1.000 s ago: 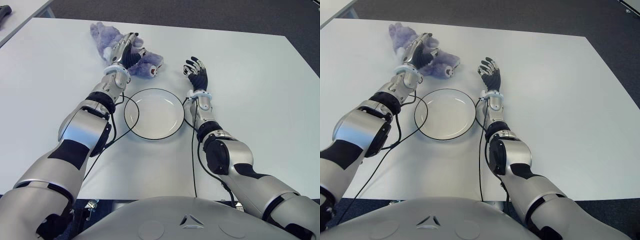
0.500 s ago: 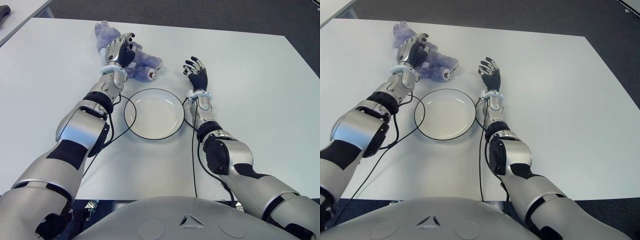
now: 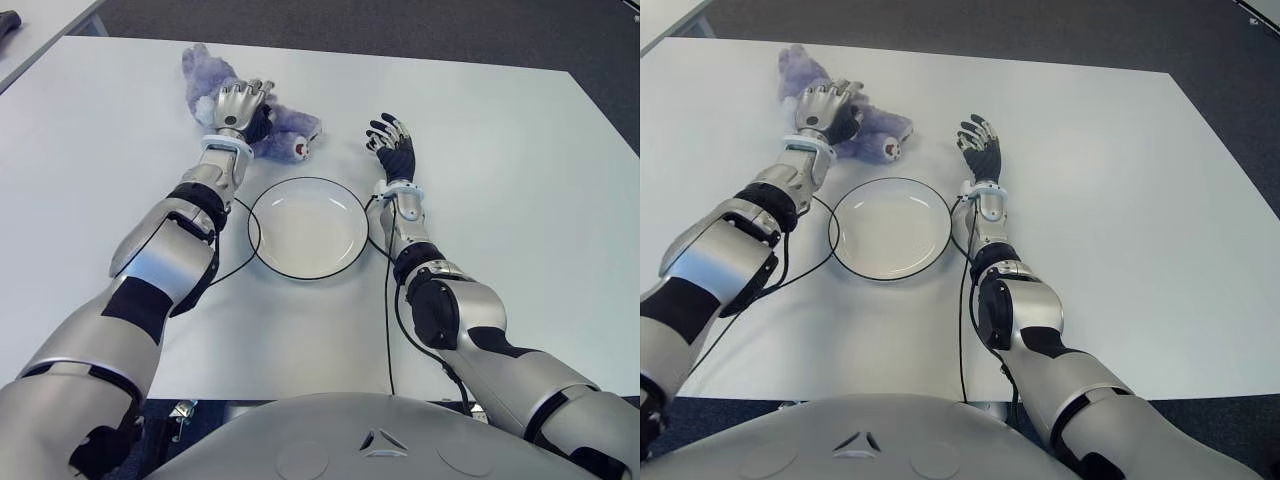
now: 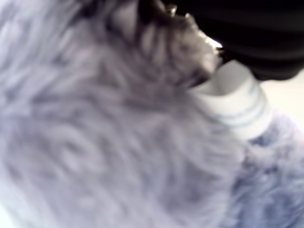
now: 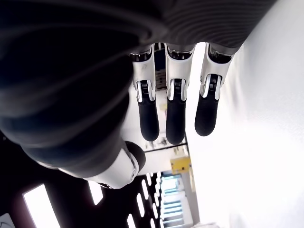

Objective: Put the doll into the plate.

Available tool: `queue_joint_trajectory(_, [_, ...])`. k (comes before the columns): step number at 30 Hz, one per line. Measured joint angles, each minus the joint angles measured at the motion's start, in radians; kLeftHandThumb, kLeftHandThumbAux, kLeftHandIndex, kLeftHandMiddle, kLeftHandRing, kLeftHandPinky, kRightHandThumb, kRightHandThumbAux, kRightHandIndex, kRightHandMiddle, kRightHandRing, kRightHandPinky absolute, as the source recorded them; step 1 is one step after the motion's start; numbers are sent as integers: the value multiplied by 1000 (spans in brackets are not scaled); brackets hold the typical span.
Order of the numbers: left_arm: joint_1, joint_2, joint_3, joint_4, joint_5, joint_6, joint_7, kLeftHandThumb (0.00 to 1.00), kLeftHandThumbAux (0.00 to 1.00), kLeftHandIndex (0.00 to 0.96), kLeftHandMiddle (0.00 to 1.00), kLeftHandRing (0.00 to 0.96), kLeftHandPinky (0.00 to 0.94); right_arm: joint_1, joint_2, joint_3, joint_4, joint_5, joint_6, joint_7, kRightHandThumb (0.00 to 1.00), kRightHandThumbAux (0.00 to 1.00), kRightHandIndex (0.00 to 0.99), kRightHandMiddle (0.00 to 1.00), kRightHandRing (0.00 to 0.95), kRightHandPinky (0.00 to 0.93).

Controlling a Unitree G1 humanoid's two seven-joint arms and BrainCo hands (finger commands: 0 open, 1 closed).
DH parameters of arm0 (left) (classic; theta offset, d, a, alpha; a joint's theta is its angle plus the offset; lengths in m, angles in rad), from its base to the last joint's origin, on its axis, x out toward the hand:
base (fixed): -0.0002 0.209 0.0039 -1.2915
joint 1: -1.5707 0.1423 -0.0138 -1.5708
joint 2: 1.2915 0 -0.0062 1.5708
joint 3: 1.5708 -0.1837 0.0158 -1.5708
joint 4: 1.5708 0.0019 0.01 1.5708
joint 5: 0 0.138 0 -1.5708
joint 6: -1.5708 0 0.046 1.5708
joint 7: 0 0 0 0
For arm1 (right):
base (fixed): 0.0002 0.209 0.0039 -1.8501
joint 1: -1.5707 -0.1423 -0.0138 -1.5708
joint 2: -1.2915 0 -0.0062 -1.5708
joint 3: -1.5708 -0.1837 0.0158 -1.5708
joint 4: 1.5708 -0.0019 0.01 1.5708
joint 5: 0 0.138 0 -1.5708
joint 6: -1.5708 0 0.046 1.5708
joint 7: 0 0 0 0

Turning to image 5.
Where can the ceiling light panel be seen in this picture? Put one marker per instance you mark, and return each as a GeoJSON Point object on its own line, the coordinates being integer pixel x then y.
{"type": "Point", "coordinates": [40, 206]}
{"type": "Point", "coordinates": [95, 192]}

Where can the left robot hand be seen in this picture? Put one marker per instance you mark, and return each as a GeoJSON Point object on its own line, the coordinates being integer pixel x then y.
{"type": "Point", "coordinates": [71, 83]}

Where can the yellow box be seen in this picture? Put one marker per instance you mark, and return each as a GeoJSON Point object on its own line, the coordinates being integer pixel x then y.
{"type": "Point", "coordinates": [181, 165]}

